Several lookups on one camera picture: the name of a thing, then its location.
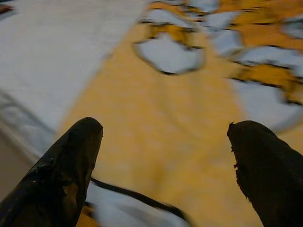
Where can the white quilted mattress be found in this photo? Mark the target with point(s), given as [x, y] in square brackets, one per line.
[47, 59]

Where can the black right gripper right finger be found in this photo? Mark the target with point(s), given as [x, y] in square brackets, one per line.
[267, 170]

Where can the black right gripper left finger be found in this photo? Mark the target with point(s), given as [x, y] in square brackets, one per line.
[59, 170]

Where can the yellow cartoon print blanket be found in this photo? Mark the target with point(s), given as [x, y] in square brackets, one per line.
[154, 118]

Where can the dark green red book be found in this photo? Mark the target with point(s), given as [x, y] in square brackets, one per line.
[4, 9]

